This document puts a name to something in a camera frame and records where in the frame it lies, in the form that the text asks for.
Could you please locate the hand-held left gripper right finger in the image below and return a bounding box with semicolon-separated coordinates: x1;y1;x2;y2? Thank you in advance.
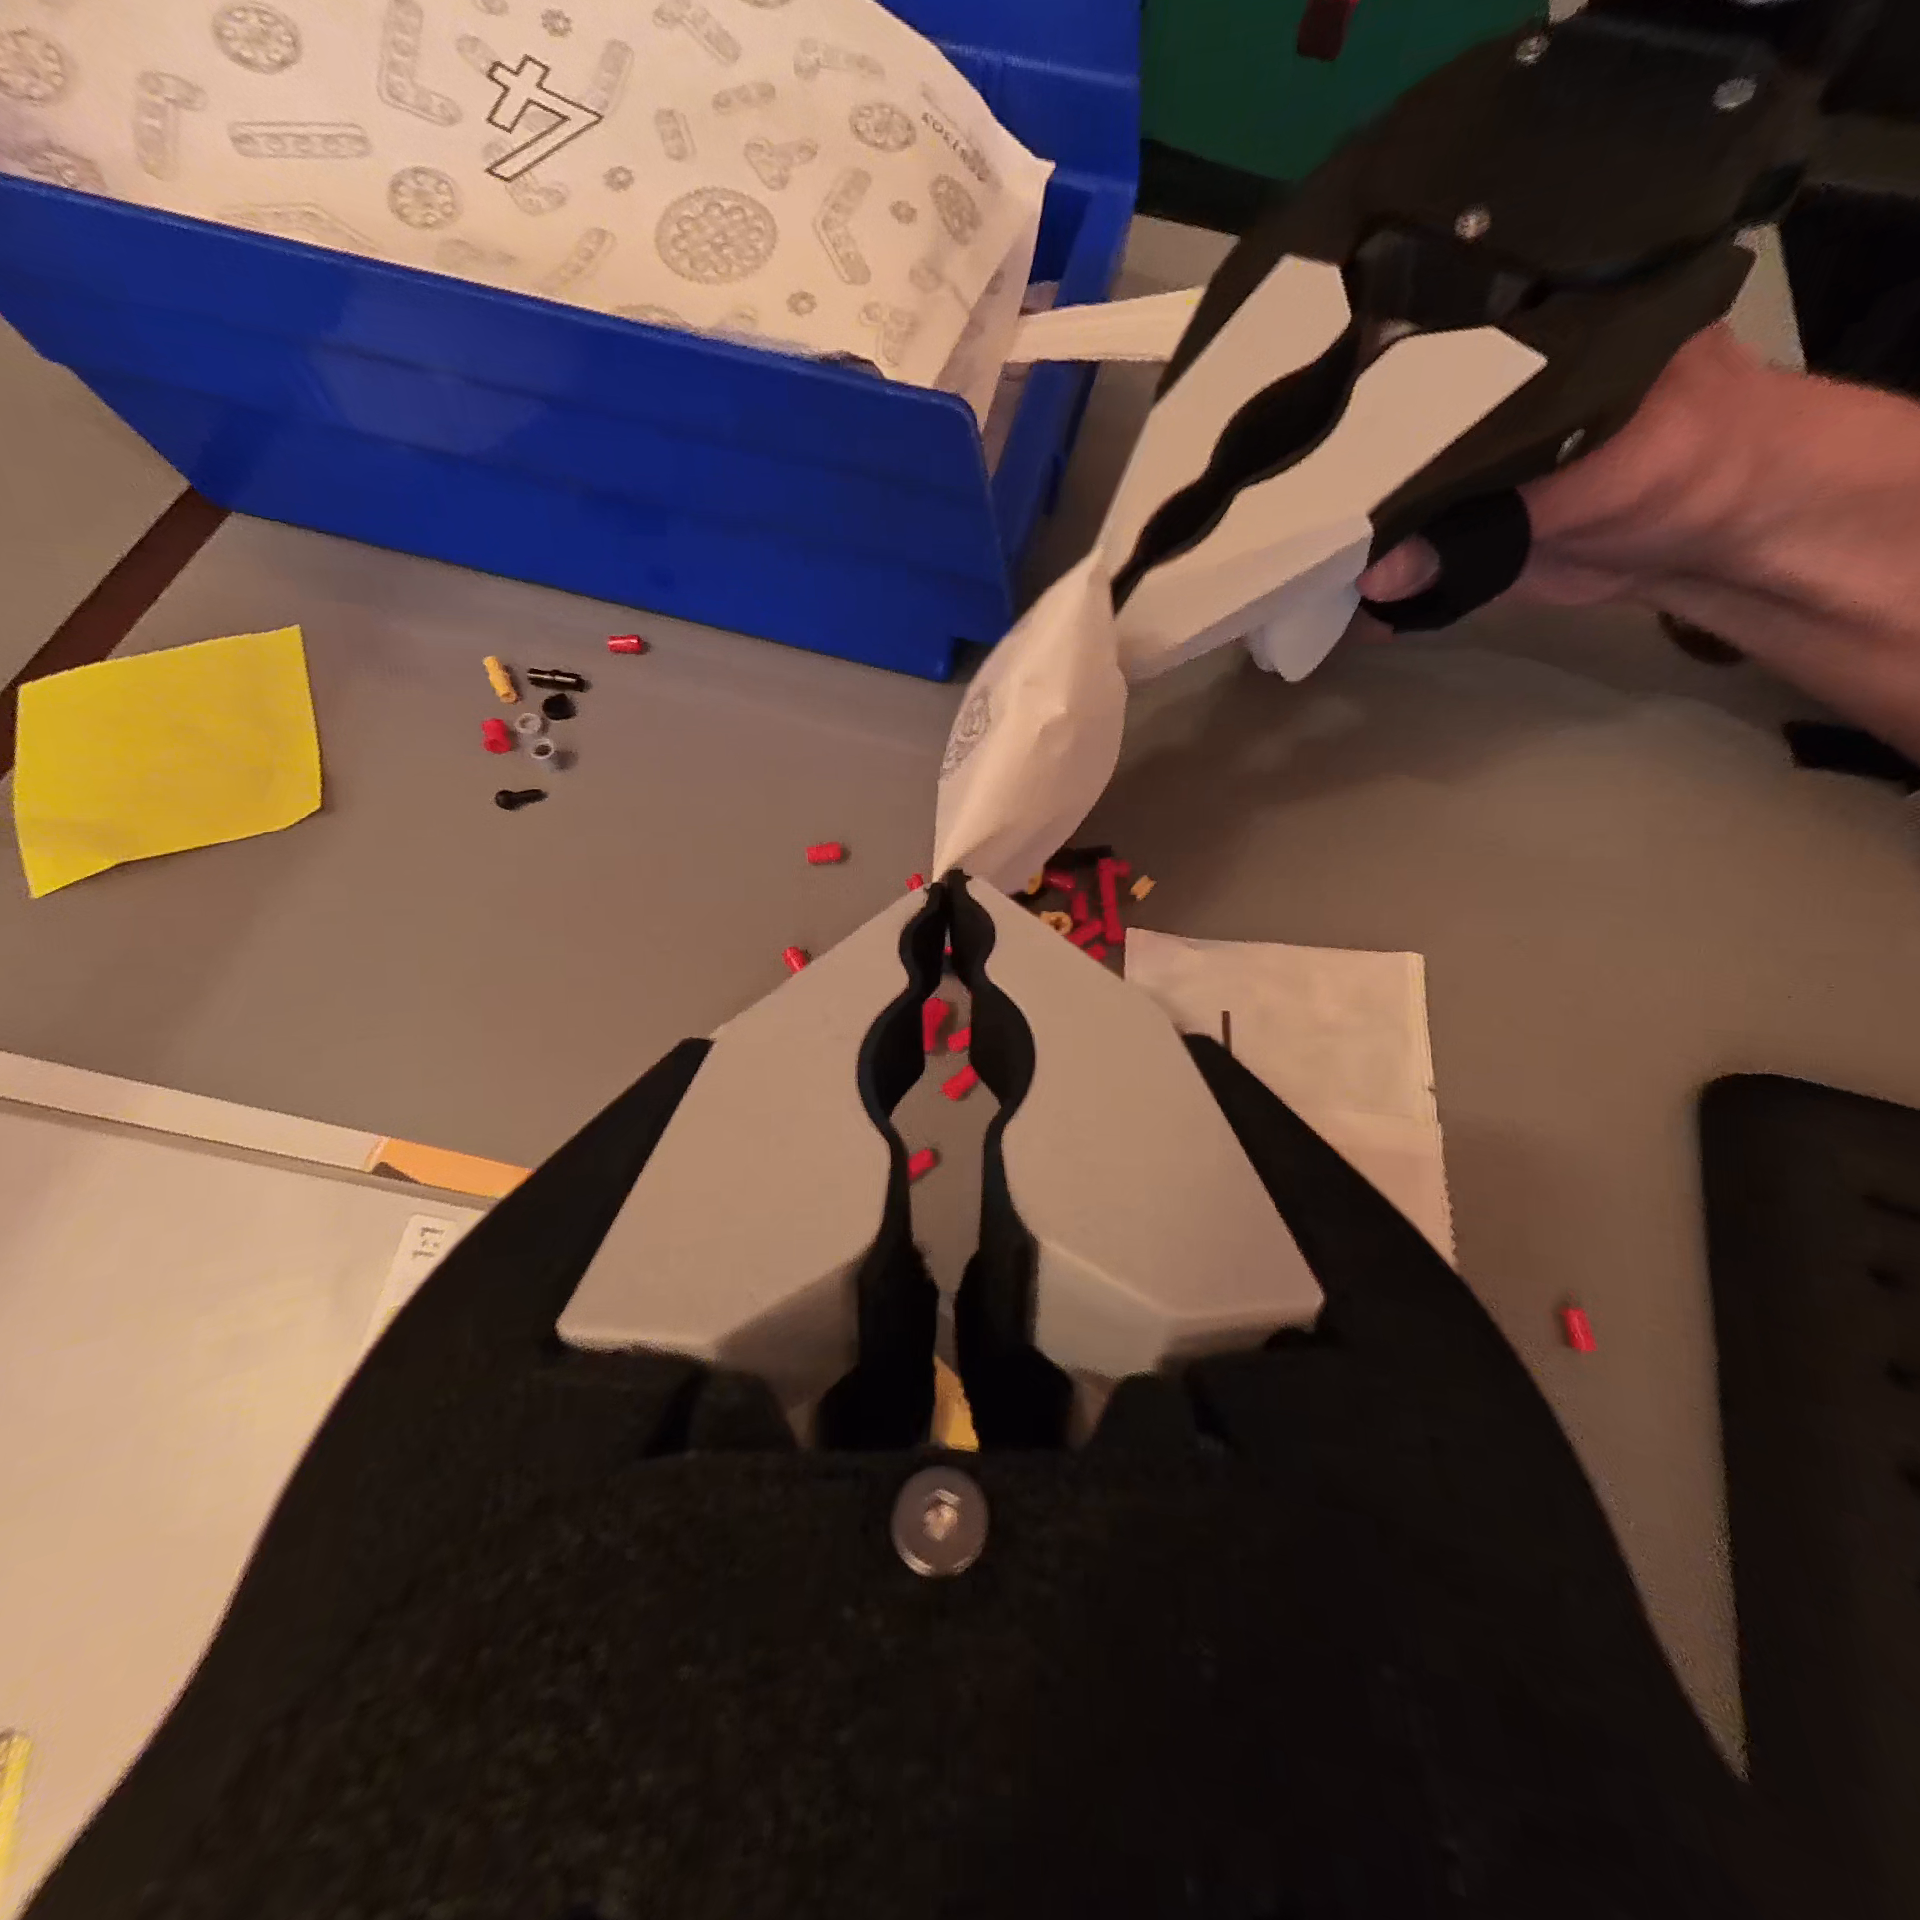
949;869;1325;1426

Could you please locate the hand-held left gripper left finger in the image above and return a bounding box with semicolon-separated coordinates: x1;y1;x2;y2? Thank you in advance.
546;881;949;1407

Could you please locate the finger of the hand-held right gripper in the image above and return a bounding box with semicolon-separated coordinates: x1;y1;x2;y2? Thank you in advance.
1115;323;1551;692
1102;248;1353;600

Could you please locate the small printed paper bag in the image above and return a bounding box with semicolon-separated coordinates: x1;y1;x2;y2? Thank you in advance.
923;551;1123;886

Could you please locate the instruction booklet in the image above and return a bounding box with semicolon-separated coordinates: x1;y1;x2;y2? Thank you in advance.
0;1051;536;1877

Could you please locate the blue plastic bin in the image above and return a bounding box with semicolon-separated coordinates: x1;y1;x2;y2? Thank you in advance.
0;0;1144;680

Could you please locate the large printed paper bag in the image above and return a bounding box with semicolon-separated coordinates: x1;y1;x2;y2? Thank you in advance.
0;0;1051;412

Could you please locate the grey desk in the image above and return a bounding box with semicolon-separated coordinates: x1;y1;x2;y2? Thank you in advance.
0;205;1920;1798

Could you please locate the person's right hand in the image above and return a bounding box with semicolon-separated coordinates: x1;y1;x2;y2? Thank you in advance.
1353;321;1920;747

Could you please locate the small green box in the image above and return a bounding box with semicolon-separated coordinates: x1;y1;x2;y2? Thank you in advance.
1144;0;1551;187

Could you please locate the cluster of small brick pins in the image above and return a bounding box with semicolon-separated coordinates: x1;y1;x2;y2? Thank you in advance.
480;650;596;817

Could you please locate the black dimpled chair armrest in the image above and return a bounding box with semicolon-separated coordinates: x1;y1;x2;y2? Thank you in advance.
1695;1075;1920;1920

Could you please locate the yellow paper scrap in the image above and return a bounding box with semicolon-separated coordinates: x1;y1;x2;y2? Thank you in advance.
17;622;327;893

